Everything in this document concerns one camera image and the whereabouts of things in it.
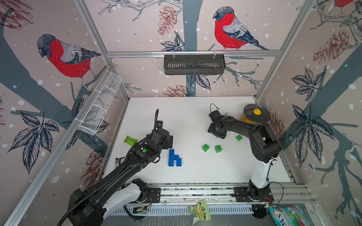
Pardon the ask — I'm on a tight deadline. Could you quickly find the long blue lego brick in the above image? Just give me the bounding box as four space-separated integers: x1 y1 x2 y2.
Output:
168 149 182 167

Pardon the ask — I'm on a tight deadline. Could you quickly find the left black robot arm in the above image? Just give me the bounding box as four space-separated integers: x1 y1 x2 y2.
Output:
58 129 173 226

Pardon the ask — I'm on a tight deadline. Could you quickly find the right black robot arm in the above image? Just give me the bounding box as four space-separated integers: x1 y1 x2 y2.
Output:
208 110 281 201

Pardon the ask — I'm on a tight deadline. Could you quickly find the green lego brick lower right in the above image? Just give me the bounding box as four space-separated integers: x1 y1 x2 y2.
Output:
215 145 222 153

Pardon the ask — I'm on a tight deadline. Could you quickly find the small green lego brick right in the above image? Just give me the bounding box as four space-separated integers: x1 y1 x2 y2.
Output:
236 135 243 141

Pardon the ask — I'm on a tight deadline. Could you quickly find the green lego brick lower left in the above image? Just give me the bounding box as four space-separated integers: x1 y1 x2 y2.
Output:
202 144 210 153

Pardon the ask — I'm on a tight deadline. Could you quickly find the green snack packet on table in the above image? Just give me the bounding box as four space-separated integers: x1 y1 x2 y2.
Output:
123 136 138 146

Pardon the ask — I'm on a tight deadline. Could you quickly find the yellow pot with glass lid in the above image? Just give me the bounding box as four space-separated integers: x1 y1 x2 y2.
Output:
240 104 270 124

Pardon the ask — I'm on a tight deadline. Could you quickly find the dark snack bar wrapper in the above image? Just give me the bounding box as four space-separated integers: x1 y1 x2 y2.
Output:
115 157 125 168

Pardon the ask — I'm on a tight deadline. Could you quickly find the green snack bag front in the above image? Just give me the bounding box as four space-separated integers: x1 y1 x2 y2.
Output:
188 200 212 226

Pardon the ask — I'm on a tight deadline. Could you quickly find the colourful wipes pack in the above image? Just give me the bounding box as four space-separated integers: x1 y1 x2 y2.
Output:
269 205 313 226

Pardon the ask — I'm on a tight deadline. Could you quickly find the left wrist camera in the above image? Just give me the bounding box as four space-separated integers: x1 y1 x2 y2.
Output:
156 121 163 129

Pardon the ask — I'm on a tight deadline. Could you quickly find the white wire mesh basket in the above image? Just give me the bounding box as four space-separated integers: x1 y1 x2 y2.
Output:
78 72 122 136

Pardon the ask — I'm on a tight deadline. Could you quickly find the black wire shelf basket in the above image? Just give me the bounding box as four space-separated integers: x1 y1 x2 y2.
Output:
164 54 226 75

